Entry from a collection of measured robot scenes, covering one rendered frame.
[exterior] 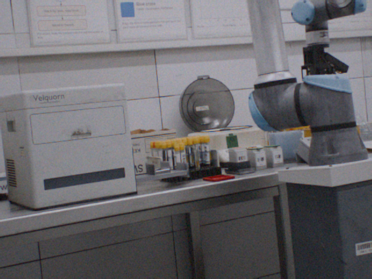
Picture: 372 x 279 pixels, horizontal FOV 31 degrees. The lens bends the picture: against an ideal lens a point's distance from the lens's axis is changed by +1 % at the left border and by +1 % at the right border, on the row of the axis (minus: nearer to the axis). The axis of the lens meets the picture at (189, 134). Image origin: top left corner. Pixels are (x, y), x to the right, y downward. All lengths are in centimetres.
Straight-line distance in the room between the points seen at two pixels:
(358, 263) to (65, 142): 79
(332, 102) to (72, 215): 71
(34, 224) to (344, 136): 79
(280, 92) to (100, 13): 94
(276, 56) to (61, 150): 61
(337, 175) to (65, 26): 120
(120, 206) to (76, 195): 12
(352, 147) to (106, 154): 63
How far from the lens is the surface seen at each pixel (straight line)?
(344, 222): 165
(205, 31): 265
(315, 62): 221
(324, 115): 170
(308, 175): 166
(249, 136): 229
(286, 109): 173
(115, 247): 249
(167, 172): 185
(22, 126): 171
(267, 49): 176
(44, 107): 170
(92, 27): 245
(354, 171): 165
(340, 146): 169
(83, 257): 245
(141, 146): 212
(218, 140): 225
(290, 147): 220
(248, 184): 192
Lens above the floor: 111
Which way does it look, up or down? 3 degrees down
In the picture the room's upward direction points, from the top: 6 degrees counter-clockwise
